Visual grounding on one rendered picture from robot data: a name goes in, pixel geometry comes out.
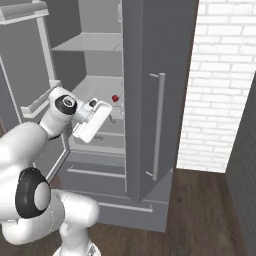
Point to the white door bin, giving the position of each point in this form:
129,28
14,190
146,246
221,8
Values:
36,105
20,13

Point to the grey open fridge door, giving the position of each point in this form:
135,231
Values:
23,63

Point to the red strawberry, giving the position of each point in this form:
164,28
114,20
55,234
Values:
115,98

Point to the white fridge shelf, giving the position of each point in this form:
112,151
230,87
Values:
90,42

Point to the grey fridge drawer front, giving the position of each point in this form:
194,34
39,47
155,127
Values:
96,183
140,218

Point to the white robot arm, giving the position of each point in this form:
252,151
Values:
23,150

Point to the pale bottle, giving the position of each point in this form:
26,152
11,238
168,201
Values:
119,13

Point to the pale grey cup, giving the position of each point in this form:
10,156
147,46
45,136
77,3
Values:
120,108

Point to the grey fridge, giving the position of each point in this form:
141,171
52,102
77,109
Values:
100,63

